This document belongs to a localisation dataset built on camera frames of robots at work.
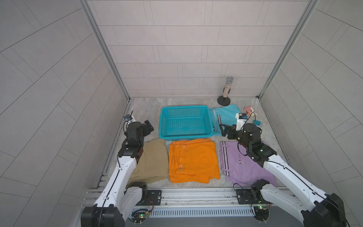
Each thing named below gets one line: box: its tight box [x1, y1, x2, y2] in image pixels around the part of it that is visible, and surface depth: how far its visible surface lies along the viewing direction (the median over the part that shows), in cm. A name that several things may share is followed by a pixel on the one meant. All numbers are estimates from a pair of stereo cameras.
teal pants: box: [209, 104, 241, 137], surface depth 105 cm
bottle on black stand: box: [217, 75, 234, 107], surface depth 104 cm
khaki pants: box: [126, 138, 170, 187], surface depth 81 cm
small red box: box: [243, 105, 259, 117], surface depth 108 cm
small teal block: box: [252, 119, 262, 126], surface depth 104 cm
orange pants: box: [168, 138, 220, 184], surface depth 82 cm
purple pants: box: [220, 140, 278, 187], surface depth 80 cm
